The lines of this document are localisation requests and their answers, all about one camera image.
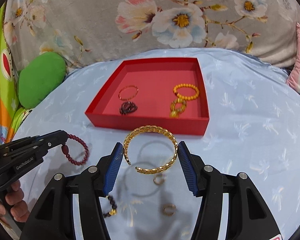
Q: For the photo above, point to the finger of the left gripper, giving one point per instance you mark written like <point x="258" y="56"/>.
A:
<point x="51" y="140"/>

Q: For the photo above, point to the green plush cushion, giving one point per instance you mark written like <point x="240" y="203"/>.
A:
<point x="43" y="74"/>

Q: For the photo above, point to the thin gold bangle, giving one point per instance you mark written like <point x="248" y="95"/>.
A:
<point x="128" y="92"/>

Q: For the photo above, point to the small gold hoop earring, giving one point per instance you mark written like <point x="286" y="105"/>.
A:
<point x="169" y="210"/>

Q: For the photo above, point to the grey floral blanket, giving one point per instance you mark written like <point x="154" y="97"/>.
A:
<point x="88" y="31"/>

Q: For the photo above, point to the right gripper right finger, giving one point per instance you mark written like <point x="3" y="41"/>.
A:
<point x="188" y="167"/>

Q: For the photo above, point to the colourful cartoon fabric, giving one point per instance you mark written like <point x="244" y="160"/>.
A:
<point x="12" y="114"/>

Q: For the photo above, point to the person's left hand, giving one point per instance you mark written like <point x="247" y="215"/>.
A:
<point x="19" y="208"/>

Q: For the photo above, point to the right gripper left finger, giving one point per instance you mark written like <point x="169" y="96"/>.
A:
<point x="111" y="168"/>

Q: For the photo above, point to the gold braided cuff bangle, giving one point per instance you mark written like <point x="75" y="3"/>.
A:
<point x="155" y="156"/>

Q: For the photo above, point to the red shallow box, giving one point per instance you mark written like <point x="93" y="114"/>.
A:
<point x="156" y="79"/>

